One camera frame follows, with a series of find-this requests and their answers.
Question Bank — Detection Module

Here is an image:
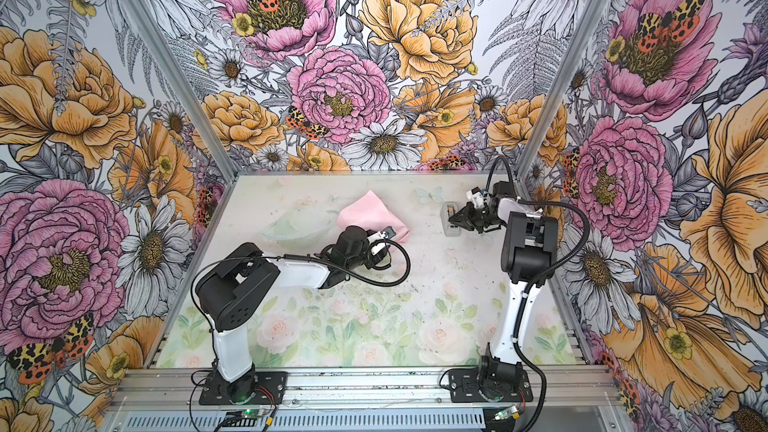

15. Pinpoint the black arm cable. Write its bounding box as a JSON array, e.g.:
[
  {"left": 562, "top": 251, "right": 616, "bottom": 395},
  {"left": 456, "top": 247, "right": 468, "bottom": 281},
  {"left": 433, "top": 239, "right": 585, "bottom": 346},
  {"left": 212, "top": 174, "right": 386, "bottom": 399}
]
[
  {"left": 187, "top": 232, "right": 414, "bottom": 338},
  {"left": 482, "top": 151, "right": 592, "bottom": 432}
]

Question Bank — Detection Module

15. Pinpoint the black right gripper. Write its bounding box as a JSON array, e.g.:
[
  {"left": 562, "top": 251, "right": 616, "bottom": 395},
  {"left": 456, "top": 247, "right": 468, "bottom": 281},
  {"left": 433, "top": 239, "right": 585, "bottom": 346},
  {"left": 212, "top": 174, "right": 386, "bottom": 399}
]
[{"left": 449, "top": 200, "right": 508, "bottom": 234}]

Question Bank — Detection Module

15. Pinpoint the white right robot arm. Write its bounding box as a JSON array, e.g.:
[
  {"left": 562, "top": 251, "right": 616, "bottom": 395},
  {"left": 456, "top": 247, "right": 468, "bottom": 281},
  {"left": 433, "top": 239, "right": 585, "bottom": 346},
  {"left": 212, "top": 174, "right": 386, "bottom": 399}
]
[{"left": 447, "top": 182, "right": 559, "bottom": 388}]

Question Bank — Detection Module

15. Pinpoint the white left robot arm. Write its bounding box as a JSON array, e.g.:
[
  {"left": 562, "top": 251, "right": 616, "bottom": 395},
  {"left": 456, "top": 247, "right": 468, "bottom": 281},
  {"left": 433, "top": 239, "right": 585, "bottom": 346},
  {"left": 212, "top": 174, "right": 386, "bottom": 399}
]
[{"left": 190, "top": 226, "right": 412, "bottom": 386}]

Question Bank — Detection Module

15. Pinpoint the purple wrapping paper sheet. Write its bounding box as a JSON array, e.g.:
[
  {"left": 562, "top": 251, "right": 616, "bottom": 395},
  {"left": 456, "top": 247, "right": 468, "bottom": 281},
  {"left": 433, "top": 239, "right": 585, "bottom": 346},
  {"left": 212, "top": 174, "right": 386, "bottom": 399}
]
[{"left": 337, "top": 190, "right": 410, "bottom": 244}]

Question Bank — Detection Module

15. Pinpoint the grey tape dispenser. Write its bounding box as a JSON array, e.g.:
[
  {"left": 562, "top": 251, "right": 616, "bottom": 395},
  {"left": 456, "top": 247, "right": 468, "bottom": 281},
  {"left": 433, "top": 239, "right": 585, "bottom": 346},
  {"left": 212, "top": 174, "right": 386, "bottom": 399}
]
[{"left": 441, "top": 204, "right": 465, "bottom": 239}]

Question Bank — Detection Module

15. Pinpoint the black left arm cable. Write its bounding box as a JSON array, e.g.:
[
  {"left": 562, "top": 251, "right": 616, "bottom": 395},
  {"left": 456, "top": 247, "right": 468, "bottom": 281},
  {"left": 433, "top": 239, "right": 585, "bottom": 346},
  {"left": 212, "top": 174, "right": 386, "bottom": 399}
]
[{"left": 187, "top": 232, "right": 414, "bottom": 338}]

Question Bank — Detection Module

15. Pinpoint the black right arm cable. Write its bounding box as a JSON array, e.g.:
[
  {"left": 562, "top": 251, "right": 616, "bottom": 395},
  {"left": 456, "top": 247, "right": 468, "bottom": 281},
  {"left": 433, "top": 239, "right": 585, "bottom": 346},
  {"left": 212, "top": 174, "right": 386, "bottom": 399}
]
[{"left": 482, "top": 151, "right": 592, "bottom": 432}]

